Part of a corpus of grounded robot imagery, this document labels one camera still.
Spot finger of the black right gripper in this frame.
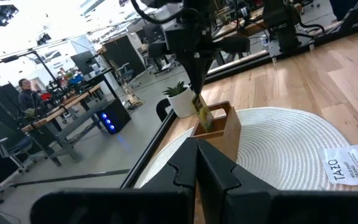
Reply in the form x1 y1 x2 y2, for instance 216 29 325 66
197 57 214 94
178 57 200 94

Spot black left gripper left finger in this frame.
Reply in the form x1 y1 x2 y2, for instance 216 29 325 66
29 138 198 224

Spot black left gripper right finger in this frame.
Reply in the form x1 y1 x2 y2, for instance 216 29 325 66
197 139 358 224

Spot green yellow tea bag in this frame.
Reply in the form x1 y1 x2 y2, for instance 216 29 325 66
191 93 214 131

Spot white orange Tazo tea bag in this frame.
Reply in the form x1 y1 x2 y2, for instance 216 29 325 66
321 142 358 187

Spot wooden tea organizer box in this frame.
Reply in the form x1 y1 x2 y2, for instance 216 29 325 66
191 101 242 162

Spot white pot with succulent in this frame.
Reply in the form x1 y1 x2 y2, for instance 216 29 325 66
162 81 197 119

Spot white round woven placemat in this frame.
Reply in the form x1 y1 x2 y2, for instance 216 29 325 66
134 106 358 191

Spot black computer tower blue lights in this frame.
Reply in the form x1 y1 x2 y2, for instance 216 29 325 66
97 98 132 135

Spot black computer monitor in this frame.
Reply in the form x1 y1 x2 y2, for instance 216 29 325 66
70 50 101 77

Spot wooden workbench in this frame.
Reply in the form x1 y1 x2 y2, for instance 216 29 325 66
20 84 111 162

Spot person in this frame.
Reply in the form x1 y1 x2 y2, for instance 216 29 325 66
17 78 43 113

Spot grey office chair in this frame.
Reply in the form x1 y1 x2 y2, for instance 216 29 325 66
0 121 48 174

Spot black frame clamp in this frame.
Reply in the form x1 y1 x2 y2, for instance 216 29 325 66
155 98 171 122

